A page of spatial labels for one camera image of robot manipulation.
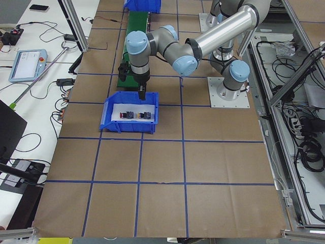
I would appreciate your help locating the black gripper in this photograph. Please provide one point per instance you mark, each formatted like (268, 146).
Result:
(142, 79)

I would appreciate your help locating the yellow mushroom push button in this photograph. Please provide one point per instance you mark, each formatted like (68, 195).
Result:
(144, 115)

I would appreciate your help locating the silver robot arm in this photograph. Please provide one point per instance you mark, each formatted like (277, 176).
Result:
(229, 19)
(216, 15)

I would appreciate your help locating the left blue plastic bin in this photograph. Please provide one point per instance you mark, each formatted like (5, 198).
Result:
(128, 97)

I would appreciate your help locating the blue plastic bin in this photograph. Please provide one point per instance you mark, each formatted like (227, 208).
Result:
(128, 97)
(153, 6)

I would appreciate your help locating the red mushroom push button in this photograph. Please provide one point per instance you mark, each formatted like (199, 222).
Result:
(127, 115)

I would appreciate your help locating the white foam pad left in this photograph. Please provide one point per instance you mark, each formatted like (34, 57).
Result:
(133, 112)

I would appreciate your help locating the green conveyor belt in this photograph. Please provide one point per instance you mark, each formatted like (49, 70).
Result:
(136, 46)

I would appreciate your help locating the right blue plastic bin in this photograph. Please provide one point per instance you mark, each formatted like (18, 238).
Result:
(153, 6)

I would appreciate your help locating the black power adapter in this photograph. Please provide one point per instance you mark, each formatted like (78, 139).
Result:
(69, 38)

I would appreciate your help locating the blue teach pendant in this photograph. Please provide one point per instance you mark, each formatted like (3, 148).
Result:
(28, 65)

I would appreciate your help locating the black smartphone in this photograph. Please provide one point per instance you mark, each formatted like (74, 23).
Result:
(41, 8)

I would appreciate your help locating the long metal rod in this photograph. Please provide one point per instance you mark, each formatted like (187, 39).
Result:
(47, 67)

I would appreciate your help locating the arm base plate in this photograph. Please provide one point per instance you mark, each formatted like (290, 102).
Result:
(221, 97)
(205, 23)

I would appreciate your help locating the aluminium frame post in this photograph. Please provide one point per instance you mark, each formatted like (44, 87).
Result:
(70, 14)

